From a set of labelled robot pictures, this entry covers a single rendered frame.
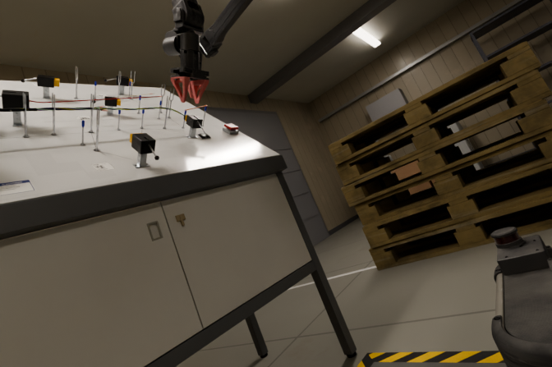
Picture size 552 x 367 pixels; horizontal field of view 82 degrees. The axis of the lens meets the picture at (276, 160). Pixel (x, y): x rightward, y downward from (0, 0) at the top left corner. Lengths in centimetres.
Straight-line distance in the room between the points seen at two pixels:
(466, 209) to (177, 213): 178
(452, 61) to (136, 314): 673
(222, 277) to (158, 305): 22
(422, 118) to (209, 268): 169
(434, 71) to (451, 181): 495
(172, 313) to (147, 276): 12
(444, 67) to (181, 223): 647
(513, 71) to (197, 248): 194
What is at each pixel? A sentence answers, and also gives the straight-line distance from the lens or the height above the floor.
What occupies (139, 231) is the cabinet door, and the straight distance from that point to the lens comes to 100.
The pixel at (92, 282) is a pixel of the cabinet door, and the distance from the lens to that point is 95.
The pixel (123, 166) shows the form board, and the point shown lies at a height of 94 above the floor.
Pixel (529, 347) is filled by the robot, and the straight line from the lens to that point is 76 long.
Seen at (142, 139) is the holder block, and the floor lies 98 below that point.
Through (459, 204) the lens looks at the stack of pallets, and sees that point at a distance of 230.
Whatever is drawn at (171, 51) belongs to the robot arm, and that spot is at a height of 121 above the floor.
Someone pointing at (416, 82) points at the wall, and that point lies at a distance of 713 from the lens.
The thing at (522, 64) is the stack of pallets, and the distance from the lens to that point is 230.
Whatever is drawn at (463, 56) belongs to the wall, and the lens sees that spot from 708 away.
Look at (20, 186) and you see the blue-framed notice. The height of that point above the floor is 92.
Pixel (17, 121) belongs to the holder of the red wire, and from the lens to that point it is 136.
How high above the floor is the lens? 60
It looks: 10 degrees up
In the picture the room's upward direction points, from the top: 23 degrees counter-clockwise
